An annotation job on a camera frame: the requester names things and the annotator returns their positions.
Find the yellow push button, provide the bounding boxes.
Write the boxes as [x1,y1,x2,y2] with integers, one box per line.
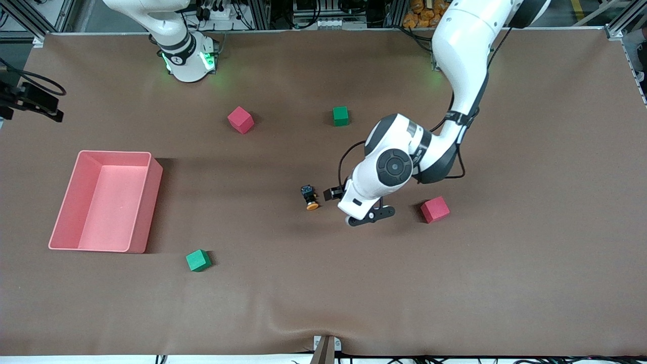
[300,185,320,211]

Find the red foam cube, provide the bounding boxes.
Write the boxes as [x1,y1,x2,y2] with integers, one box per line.
[227,106,255,135]
[421,196,450,224]

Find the brown table cover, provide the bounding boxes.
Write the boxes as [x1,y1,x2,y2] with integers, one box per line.
[0,28,647,357]

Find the pink plastic bin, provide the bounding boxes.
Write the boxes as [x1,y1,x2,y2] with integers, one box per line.
[49,150,164,254]

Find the white power strip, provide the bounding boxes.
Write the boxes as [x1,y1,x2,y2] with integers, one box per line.
[195,6,234,22]

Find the orange snack bags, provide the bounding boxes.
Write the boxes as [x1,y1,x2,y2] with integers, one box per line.
[403,0,446,28]

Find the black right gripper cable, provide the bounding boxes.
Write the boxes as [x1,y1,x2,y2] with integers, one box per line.
[0,58,66,97]

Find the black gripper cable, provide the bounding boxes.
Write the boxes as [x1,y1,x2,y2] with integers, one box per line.
[0,58,66,97]
[338,28,514,192]

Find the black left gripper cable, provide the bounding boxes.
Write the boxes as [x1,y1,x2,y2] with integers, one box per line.
[338,28,514,192]

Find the aluminium frame post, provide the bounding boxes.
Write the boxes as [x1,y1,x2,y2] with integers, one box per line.
[248,0,271,30]
[607,0,647,41]
[0,0,76,49]
[387,0,405,28]

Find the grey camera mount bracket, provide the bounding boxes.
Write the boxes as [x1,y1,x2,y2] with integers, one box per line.
[309,335,343,364]

